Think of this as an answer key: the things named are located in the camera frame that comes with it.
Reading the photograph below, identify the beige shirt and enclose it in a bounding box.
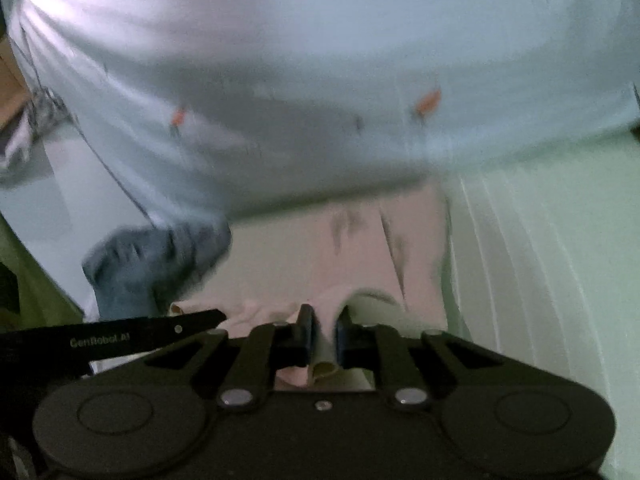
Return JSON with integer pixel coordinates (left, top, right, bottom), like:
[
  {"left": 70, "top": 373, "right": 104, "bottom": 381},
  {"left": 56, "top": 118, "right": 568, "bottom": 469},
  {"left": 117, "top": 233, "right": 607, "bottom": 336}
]
[{"left": 169, "top": 183, "right": 448, "bottom": 391}]

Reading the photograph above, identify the blue denim garment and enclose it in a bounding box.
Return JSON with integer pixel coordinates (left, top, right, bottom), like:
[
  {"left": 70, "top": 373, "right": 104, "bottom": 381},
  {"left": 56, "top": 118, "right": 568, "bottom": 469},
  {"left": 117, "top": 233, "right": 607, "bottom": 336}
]
[{"left": 82, "top": 220, "right": 232, "bottom": 321}]

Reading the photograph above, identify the white headboard panel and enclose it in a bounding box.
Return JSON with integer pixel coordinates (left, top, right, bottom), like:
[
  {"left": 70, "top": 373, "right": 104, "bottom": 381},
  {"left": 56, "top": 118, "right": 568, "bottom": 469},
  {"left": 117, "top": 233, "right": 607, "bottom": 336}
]
[{"left": 1, "top": 124, "right": 149, "bottom": 310}]

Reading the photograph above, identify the light blue carrot-print quilt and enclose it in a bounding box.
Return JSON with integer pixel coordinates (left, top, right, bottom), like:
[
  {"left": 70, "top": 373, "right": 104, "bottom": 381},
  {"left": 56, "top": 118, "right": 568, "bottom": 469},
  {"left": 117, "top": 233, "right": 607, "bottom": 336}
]
[{"left": 1, "top": 0, "right": 639, "bottom": 218}]

